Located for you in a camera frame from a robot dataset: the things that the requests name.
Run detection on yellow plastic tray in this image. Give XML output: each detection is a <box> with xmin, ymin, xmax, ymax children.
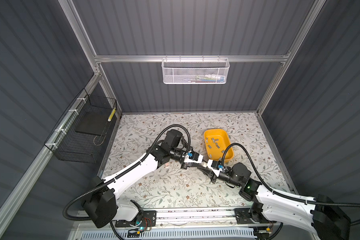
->
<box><xmin>204</xmin><ymin>129</ymin><xmax>231</xmax><ymax>161</ymax></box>

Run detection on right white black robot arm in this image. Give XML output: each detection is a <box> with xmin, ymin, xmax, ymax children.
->
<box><xmin>199</xmin><ymin>161</ymin><xmax>351</xmax><ymax>240</ymax></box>

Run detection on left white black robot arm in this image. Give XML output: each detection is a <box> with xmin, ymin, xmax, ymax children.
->
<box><xmin>82</xmin><ymin>130</ymin><xmax>207</xmax><ymax>228</ymax></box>

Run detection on yellow marker in basket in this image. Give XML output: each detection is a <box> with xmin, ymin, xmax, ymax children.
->
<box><xmin>107</xmin><ymin>108</ymin><xmax>116</xmax><ymax>122</ymax></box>

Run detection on items in white basket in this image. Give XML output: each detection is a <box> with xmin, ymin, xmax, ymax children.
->
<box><xmin>185</xmin><ymin>75</ymin><xmax>226</xmax><ymax>84</ymax></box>

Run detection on black pad in basket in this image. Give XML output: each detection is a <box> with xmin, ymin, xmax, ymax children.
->
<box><xmin>75</xmin><ymin>112</ymin><xmax>109</xmax><ymax>136</ymax></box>

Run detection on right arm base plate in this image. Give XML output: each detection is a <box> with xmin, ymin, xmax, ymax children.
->
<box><xmin>234</xmin><ymin>207</ymin><xmax>272</xmax><ymax>225</ymax></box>

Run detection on aluminium mounting rail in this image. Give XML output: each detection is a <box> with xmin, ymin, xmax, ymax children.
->
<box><xmin>71</xmin><ymin>206</ymin><xmax>313</xmax><ymax>232</ymax></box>

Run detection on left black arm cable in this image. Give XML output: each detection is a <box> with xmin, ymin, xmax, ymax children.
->
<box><xmin>62</xmin><ymin>124</ymin><xmax>192</xmax><ymax>222</ymax></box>

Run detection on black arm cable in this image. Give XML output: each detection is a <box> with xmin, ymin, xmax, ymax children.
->
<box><xmin>62</xmin><ymin>124</ymin><xmax>192</xmax><ymax>222</ymax></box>
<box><xmin>220</xmin><ymin>142</ymin><xmax>360</xmax><ymax>226</ymax></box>

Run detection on white wire mesh basket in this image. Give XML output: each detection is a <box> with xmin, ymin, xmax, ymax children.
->
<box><xmin>161</xmin><ymin>58</ymin><xmax>230</xmax><ymax>85</ymax></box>

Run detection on black wire basket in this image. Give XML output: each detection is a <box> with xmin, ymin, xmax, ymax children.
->
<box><xmin>45</xmin><ymin>90</ymin><xmax>118</xmax><ymax>164</ymax></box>

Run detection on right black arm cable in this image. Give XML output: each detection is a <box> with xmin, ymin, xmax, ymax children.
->
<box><xmin>220</xmin><ymin>142</ymin><xmax>360</xmax><ymax>226</ymax></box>

